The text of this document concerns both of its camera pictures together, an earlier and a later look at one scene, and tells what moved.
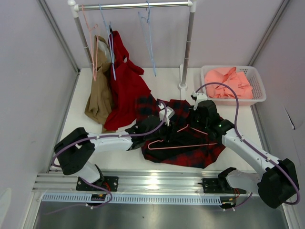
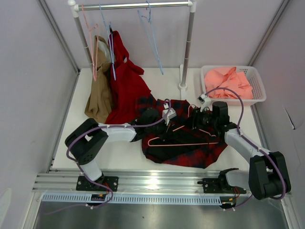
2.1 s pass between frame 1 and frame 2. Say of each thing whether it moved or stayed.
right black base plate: stayed
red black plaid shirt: stayed
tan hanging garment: stayed
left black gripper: moved
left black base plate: stayed
